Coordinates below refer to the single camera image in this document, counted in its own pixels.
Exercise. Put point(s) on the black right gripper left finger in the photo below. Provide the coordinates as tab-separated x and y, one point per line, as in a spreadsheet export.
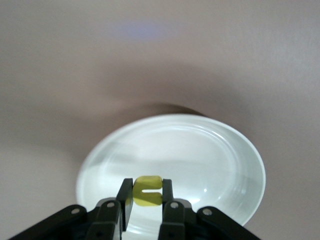
107	220

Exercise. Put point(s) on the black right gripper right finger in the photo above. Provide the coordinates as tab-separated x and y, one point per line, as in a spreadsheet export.
175	220

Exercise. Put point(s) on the yellow letter n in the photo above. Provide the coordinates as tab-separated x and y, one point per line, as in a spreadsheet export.
150	183

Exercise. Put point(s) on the beige round plate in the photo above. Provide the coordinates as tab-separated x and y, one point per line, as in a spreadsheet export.
187	155

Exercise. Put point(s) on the brown table cover sheet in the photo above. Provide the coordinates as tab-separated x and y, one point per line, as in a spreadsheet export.
75	75

